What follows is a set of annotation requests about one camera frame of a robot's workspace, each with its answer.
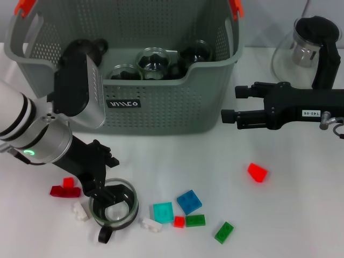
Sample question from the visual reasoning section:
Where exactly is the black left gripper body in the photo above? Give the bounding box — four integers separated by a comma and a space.
52, 135, 113, 199

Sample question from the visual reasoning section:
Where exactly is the gripper cable with plug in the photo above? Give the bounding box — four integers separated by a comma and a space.
319, 110, 344, 140
0, 144, 34, 165

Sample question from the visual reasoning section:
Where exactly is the left gripper cable with plug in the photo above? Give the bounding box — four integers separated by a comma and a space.
0, 144, 34, 165

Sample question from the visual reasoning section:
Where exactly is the dark clay teapot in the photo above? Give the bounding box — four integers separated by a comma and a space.
67, 38, 109, 67

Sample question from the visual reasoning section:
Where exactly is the white toy brick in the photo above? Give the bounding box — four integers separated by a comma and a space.
71, 201, 91, 221
139, 217, 164, 233

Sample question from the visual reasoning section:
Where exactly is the cyan square toy brick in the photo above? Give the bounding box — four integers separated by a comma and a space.
153, 202, 175, 224

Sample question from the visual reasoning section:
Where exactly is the green two-stud toy brick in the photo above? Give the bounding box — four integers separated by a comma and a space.
214, 221, 234, 245
185, 214, 207, 228

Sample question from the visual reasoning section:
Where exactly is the dark red long toy brick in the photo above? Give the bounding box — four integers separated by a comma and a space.
49, 185, 82, 199

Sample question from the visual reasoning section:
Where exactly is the glass pitcher with black handle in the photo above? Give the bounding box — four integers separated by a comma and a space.
271, 15, 341, 89

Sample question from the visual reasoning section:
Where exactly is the red sloped toy brick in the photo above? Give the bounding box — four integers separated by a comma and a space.
247, 162, 269, 183

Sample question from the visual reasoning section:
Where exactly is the blue square toy brick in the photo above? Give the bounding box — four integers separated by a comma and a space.
176, 189, 203, 215

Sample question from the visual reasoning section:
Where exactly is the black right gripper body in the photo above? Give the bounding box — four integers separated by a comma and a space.
264, 81, 344, 131

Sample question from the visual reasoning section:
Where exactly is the right gripper cable with plug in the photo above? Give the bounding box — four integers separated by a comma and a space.
319, 110, 344, 140

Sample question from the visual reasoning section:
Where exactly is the grey perforated plastic storage bin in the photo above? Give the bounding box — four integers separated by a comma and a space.
4, 0, 246, 136

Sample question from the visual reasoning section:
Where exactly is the orange bin handle clip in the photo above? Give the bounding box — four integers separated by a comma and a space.
230, 0, 245, 21
15, 0, 37, 16

